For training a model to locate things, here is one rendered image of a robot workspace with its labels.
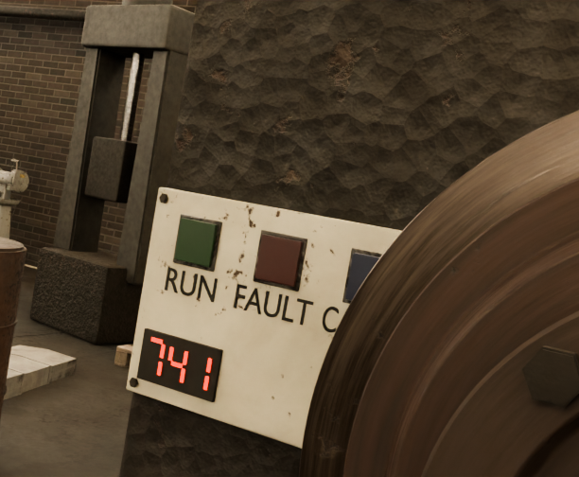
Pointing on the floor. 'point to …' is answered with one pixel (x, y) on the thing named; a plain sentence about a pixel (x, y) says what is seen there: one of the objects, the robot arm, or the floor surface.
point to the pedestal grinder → (2, 206)
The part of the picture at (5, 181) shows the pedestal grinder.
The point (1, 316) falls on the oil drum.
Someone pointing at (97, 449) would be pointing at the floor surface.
